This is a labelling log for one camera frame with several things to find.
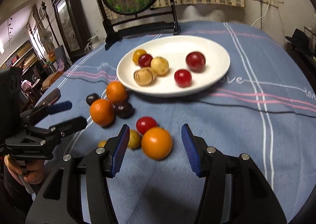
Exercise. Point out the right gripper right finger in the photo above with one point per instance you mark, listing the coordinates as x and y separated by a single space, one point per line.
210 164

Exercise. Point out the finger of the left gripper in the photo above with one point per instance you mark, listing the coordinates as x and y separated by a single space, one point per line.
38 113
57 132

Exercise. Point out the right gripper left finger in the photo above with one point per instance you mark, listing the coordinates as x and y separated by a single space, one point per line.
101 164

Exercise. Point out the orange mandarin front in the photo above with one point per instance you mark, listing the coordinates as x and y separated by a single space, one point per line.
102 143

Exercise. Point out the orange mandarin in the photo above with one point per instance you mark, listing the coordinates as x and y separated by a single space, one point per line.
102 143
116 92
156 143
102 112

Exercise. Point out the striped yellow pepino melon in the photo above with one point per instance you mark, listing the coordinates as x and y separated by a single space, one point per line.
144 76

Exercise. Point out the large yellow pear fruit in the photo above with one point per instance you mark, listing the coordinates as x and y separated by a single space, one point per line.
160 65

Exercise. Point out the small yellow fruit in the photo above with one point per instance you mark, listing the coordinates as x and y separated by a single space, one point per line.
137 54

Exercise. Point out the red plum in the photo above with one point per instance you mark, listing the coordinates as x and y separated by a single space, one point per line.
145 60
196 61
183 78

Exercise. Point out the left hand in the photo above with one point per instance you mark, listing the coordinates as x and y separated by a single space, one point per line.
35 170

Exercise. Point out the small yellow-green fruit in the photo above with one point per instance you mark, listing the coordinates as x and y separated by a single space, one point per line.
134 140

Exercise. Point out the dark purple plum left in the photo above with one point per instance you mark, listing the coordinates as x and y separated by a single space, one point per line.
91 98

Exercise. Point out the dark purple plum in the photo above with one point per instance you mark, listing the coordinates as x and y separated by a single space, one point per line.
124 110
91 98

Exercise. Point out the red cherry tomato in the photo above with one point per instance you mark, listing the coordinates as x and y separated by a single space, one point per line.
145 123

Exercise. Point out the dark framed painting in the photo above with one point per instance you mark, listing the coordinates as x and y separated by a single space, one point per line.
72 26

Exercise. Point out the white kettle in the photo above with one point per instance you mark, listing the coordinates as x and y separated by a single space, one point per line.
93 43

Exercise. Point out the blue plaid tablecloth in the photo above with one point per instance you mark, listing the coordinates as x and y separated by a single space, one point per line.
264 106

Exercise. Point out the white round plate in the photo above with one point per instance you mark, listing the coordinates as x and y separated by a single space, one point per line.
175 49

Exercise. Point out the round embroidery screen stand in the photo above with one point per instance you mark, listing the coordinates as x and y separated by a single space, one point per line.
118 12

